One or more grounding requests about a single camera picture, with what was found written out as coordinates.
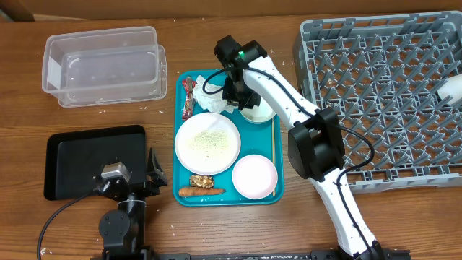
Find white tissue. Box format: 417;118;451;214
193;75;235;113

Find red snack wrapper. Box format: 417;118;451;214
182;76;196;121

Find pink white bowl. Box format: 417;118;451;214
232;155;278;200

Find white cup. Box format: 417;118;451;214
437;74;462;106

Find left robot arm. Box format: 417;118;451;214
95;149;167;260

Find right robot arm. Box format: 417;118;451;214
214;35;387;259

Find grey dishwasher rack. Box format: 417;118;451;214
293;11;461;194

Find carrot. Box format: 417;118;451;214
178;186;226;197

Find brown food scrap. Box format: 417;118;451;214
189;174;214;189

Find wooden chopstick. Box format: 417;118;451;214
271;117;277;196

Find black plastic tray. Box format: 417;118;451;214
43;125;147;201

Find large white plate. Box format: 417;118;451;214
175;113;241;176

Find teal serving tray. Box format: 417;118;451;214
173;68;285;207

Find clear plastic bin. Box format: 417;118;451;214
42;26;160;95

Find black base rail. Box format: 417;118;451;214
90;248;412;260

